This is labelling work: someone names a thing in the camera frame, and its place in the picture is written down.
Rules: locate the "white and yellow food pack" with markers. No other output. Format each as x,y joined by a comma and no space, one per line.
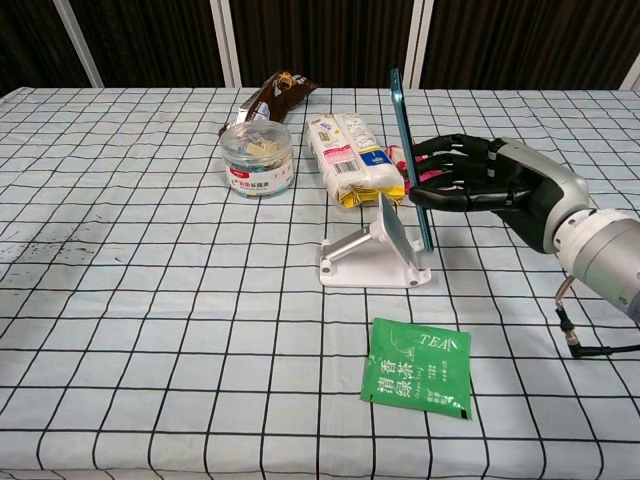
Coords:
345,160

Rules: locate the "white black-checked tablecloth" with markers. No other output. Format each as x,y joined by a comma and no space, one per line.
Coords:
150,300

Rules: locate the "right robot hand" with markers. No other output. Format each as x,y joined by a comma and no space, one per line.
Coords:
530,195

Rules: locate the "clear jar of binder clips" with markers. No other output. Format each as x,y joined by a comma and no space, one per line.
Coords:
257,170

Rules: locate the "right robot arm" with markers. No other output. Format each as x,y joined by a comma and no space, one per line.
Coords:
605,255

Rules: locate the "green tea sachet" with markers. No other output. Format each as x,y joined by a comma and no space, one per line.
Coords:
415,370

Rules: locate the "red spouted drink pouch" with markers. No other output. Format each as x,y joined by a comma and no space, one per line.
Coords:
397,156

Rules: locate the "black smartphone with teal edge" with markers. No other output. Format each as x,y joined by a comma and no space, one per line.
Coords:
403,110

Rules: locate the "brown chocolate snack wrapper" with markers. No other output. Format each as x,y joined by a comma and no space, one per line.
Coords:
280,97

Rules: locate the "white folding phone stand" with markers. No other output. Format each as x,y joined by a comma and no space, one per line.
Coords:
360,275

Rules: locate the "white partition frame post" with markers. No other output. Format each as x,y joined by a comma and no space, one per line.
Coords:
633,79
225,45
419,45
80,50

